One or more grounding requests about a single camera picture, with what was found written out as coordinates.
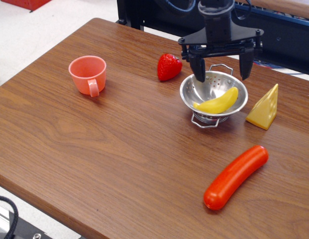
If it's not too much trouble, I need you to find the black braided cable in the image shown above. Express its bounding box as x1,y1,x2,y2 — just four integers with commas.
164,0,197,13

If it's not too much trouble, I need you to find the aluminium rail with bracket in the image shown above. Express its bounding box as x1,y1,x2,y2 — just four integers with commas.
0,203,82,239

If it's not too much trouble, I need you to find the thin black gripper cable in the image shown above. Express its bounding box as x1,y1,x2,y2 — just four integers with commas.
233,0,252,20

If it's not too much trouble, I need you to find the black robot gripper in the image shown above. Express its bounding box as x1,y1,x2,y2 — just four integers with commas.
178,4,264,83

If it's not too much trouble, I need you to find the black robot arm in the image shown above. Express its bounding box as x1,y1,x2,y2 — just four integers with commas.
178,0,264,82

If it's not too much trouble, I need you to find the small steel colander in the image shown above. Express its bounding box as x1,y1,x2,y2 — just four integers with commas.
180,64,248,128

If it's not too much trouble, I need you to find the yellow plastic cheese wedge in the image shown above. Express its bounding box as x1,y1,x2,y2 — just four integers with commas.
245,84,279,130

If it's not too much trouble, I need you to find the pink plastic cup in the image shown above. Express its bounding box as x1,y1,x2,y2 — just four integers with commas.
68,55,106,97

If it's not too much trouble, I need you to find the yellow plastic toy banana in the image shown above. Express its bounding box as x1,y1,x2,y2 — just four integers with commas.
193,87,239,114

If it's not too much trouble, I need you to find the red plastic toy strawberry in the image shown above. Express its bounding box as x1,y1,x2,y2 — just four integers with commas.
157,53,183,81

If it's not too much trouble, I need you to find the red box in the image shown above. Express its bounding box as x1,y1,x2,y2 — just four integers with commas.
1,0,50,11

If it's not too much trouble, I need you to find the black metal frame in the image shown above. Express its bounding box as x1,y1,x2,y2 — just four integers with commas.
117,0,309,75

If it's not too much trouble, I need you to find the red plastic toy sausage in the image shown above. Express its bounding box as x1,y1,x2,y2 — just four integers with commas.
203,145,269,210

